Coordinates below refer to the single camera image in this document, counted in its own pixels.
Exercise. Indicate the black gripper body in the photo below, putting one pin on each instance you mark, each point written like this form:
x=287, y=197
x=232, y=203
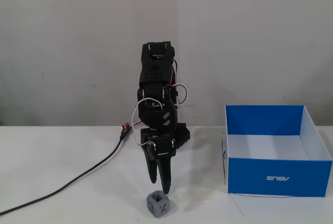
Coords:
x=162, y=146

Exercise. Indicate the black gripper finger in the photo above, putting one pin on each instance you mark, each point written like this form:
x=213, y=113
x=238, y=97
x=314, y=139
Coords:
x=151, y=164
x=165, y=174

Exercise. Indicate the gray cube block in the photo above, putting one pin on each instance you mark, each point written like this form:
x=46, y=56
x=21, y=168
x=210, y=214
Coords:
x=158, y=205

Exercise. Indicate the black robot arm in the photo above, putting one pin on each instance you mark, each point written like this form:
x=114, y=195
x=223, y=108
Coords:
x=156, y=78

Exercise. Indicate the blue and white cardboard box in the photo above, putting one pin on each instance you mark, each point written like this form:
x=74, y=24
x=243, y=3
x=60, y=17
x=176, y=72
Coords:
x=275, y=174

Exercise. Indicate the small controller board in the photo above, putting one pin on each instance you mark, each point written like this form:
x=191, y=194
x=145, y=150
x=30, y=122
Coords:
x=126, y=127

